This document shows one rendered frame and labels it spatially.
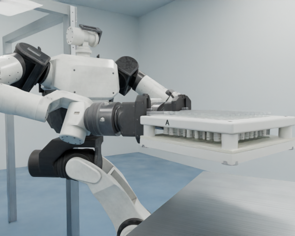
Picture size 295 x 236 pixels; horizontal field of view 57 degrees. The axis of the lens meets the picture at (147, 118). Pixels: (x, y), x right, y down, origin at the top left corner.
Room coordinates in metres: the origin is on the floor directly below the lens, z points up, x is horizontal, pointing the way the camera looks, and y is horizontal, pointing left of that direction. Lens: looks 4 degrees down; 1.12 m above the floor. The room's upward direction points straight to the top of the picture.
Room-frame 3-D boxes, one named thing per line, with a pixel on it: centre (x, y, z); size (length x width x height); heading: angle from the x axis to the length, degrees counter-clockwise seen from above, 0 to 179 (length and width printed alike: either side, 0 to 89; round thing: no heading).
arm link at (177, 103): (0.82, -0.07, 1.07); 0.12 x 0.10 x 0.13; 32
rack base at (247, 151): (0.61, -0.15, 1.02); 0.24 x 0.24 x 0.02; 40
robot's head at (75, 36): (1.09, 0.26, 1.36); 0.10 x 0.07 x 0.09; 130
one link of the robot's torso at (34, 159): (1.12, 0.34, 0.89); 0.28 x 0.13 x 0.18; 86
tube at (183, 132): (0.58, -0.08, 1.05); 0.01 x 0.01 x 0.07
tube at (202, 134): (0.54, -0.11, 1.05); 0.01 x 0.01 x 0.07
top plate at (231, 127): (0.61, -0.15, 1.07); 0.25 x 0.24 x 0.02; 130
